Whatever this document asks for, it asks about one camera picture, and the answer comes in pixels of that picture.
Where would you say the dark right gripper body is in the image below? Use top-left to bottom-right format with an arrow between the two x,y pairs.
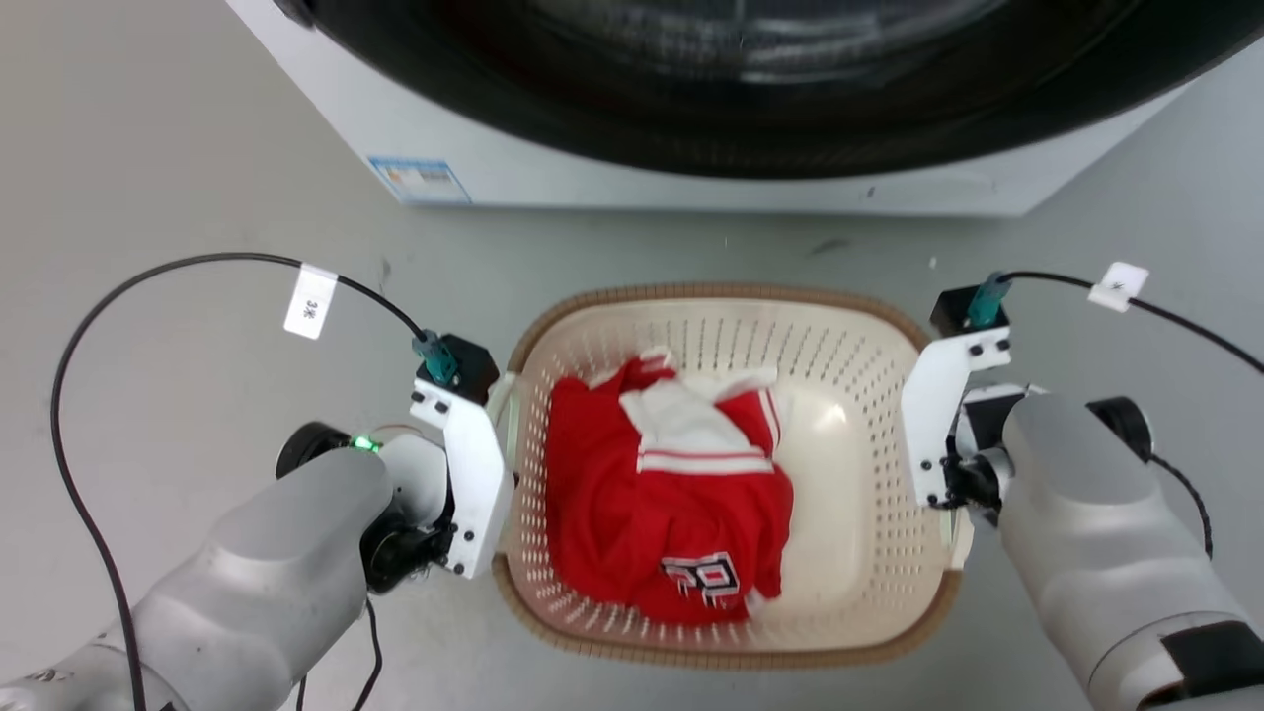
943,383 -> 1033,514

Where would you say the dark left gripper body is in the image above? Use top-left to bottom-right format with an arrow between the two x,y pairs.
360,502 -> 457,595

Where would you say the beige plastic laundry basket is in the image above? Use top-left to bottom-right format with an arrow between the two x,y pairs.
491,283 -> 975,672

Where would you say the red and white jersey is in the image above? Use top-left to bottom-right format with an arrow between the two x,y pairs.
544,348 -> 797,627

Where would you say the blue white energy label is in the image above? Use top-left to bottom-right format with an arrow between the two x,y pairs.
366,155 -> 473,206

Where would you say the black round washer door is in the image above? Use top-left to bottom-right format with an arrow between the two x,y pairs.
273,0 -> 1264,181

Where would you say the white washing machine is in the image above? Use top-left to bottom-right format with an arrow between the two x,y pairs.
225,0 -> 1264,217

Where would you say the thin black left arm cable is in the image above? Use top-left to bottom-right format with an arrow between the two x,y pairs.
294,596 -> 385,711

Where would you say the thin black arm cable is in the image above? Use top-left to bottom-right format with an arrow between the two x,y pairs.
294,596 -> 385,711
1148,452 -> 1215,560

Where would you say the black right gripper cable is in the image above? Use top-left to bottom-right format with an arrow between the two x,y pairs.
966,270 -> 1264,377

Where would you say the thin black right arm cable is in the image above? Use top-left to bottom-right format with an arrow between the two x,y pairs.
1148,452 -> 1215,560

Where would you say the white printed cable tag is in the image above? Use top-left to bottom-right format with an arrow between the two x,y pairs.
282,263 -> 340,342
1087,261 -> 1151,314

